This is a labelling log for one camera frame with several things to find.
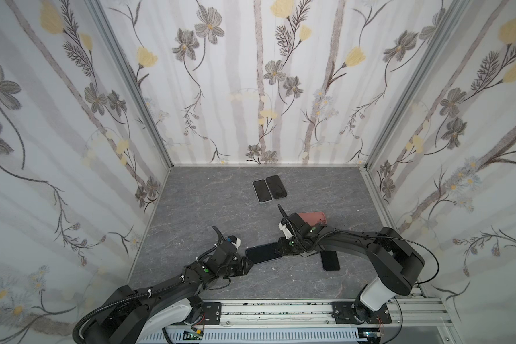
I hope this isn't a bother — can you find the pink phone case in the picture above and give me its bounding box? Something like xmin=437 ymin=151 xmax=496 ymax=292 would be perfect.
xmin=298 ymin=212 xmax=327 ymax=226

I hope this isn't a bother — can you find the black phone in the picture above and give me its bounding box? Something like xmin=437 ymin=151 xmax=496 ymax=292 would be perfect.
xmin=252 ymin=179 xmax=273 ymax=203
xmin=265 ymin=175 xmax=288 ymax=199
xmin=245 ymin=242 xmax=282 ymax=265
xmin=320 ymin=251 xmax=341 ymax=271

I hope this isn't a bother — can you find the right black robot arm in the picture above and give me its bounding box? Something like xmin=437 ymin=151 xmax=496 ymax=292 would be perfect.
xmin=276 ymin=211 xmax=425 ymax=324

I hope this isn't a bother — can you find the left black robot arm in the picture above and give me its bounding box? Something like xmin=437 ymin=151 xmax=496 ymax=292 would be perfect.
xmin=73 ymin=227 xmax=252 ymax=343

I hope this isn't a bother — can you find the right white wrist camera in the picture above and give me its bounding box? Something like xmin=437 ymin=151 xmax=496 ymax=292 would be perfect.
xmin=278 ymin=223 xmax=293 ymax=239

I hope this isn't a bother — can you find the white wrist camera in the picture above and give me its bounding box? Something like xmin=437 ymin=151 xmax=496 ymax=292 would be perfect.
xmin=226 ymin=235 xmax=242 ymax=248
xmin=278 ymin=223 xmax=293 ymax=239

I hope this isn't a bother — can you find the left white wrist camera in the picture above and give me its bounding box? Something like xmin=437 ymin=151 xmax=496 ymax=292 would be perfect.
xmin=226 ymin=235 xmax=242 ymax=248

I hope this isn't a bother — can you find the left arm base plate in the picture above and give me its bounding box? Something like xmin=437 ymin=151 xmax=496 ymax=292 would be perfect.
xmin=187 ymin=302 xmax=222 ymax=326

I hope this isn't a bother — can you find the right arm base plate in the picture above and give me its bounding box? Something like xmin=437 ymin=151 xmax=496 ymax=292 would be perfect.
xmin=331 ymin=302 xmax=392 ymax=325

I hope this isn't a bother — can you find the white slotted cable duct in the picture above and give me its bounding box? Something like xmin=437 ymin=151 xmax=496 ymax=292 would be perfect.
xmin=139 ymin=328 xmax=367 ymax=344

